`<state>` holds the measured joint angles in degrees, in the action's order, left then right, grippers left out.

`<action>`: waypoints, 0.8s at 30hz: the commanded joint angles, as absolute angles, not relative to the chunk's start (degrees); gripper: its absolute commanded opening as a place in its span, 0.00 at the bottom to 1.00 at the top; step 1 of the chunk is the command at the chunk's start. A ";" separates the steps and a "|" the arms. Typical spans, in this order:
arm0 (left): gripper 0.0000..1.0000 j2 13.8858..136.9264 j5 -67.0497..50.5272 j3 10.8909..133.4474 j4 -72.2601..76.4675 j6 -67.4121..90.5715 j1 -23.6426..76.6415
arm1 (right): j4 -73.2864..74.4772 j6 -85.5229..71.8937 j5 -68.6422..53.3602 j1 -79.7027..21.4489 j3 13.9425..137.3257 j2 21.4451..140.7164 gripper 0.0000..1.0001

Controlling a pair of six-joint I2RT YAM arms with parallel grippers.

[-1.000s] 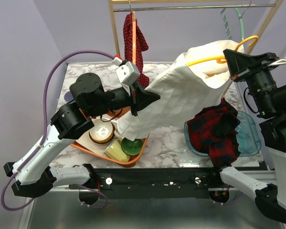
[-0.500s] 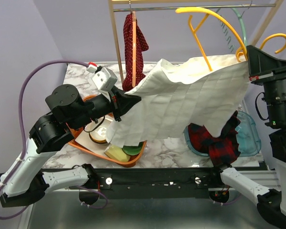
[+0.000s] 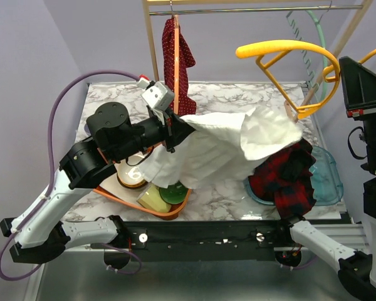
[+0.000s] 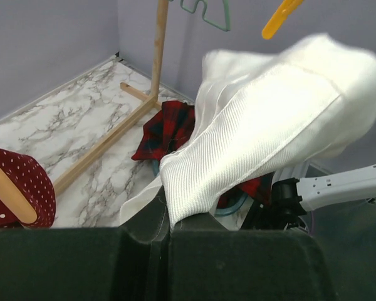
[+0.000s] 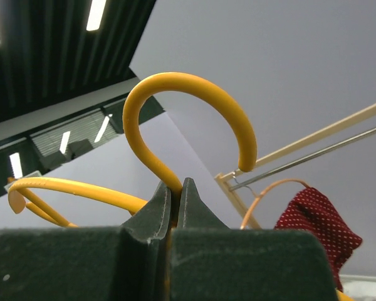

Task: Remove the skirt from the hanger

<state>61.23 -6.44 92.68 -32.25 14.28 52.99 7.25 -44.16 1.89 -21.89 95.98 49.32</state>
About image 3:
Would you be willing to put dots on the red polka dot garment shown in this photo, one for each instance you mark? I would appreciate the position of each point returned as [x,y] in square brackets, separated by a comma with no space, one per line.
[187,106]

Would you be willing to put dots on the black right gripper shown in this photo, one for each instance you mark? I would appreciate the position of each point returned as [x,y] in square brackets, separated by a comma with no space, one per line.
[365,91]

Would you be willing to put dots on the orange plastic bin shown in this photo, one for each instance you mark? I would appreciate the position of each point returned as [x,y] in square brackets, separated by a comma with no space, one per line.
[111,189]

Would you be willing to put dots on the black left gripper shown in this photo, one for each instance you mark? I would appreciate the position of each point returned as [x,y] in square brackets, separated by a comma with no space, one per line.
[180,130]

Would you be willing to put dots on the orange hanger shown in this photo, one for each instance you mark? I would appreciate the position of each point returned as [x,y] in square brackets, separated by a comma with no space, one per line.
[176,64]

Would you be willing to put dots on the lavender cup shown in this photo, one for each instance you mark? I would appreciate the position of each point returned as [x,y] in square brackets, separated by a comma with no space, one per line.
[86,129]

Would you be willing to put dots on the blue transparent tray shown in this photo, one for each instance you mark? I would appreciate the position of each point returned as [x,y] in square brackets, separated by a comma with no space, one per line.
[328,188]

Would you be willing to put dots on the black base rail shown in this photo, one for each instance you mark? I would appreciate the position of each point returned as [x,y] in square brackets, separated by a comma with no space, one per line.
[224,240]

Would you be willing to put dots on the wooden clothes rack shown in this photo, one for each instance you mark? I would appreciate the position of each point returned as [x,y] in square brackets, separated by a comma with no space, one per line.
[267,53]

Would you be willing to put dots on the white skirt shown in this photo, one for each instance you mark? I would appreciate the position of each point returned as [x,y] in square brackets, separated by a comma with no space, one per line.
[222,146]

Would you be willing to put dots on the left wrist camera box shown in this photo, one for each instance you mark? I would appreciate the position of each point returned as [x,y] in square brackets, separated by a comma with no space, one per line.
[158,97]

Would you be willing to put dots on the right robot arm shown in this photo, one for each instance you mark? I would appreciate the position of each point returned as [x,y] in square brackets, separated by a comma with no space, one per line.
[356,270]

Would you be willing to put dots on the green floral mug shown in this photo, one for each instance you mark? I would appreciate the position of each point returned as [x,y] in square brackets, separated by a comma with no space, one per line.
[173,194]

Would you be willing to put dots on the white mug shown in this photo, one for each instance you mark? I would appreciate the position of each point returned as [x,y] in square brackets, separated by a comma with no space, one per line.
[129,176]

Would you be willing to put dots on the yellow sponge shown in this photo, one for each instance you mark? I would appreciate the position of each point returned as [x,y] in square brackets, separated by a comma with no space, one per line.
[151,200]

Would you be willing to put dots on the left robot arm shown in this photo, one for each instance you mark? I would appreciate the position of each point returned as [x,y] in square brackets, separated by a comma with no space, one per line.
[41,235]

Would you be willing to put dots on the red plaid skirt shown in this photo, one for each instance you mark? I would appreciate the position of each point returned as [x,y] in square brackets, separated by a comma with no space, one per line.
[285,180]

